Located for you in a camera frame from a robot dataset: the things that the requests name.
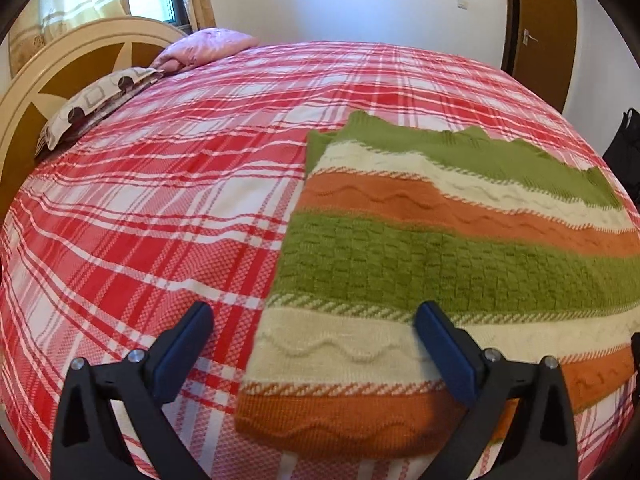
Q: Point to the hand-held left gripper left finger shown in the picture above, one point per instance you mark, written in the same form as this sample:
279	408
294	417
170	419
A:
192	327

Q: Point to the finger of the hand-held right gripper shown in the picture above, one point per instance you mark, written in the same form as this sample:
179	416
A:
636	346

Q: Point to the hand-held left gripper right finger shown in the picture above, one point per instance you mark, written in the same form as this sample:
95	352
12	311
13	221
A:
440	332

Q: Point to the green striped knit sweater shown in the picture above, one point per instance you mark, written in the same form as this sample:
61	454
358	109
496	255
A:
400	260

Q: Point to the red plaid bed sheet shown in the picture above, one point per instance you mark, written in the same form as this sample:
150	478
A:
150	185

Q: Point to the black bag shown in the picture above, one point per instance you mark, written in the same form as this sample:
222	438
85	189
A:
625	155

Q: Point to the white patterned pillow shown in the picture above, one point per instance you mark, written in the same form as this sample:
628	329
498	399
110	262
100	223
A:
95	100

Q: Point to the pink pillow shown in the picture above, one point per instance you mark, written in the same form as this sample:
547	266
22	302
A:
205	46

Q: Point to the cream wooden headboard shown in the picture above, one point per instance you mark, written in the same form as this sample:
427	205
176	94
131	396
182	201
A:
60	55

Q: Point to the brown wooden door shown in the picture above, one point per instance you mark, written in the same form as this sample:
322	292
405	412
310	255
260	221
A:
545	20

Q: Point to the white wall switch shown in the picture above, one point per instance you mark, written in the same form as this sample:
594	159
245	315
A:
463	4

